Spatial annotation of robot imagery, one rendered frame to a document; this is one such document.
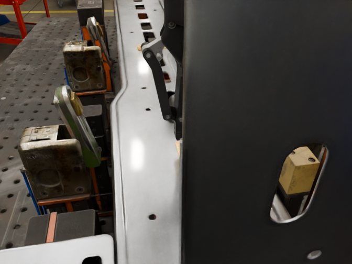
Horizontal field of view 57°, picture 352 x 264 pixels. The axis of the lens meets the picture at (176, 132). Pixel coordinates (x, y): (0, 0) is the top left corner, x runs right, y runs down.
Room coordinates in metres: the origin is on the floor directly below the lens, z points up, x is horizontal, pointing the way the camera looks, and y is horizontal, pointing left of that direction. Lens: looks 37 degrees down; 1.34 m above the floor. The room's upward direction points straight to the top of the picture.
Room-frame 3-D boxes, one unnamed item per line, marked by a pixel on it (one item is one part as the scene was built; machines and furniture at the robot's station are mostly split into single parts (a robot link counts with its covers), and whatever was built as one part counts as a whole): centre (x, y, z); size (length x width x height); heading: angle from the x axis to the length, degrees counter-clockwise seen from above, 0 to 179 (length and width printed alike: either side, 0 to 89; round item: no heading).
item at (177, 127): (0.35, 0.00, 1.09); 0.03 x 0.01 x 0.05; 100
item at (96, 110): (0.53, 0.18, 0.84); 0.11 x 0.08 x 0.29; 100
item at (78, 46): (0.73, 0.22, 0.87); 0.12 x 0.09 x 0.35; 100
